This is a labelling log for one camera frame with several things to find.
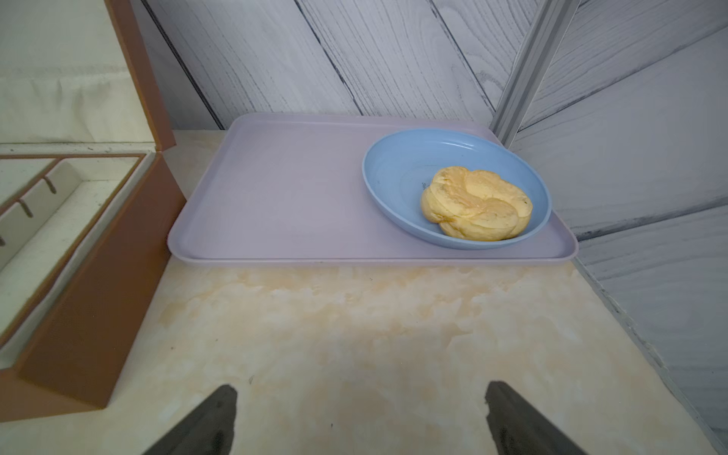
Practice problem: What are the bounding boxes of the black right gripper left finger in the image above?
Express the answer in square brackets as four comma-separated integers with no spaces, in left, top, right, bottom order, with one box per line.
[145,385,237,455]

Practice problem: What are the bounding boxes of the brown jewelry box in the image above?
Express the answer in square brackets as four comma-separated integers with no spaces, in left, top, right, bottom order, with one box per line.
[1,1,185,422]

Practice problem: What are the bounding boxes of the aluminium right frame post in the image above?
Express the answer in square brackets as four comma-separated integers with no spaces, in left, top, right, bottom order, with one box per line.
[490,0,580,148]

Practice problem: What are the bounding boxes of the yellow pastry bun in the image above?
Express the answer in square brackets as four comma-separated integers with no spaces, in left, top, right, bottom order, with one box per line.
[420,166,534,242]

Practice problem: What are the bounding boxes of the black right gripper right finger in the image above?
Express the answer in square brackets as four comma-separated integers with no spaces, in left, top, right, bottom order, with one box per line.
[485,381,587,455]

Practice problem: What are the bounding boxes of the blue plate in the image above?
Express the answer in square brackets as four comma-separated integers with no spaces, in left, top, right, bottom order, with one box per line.
[362,129,553,250]

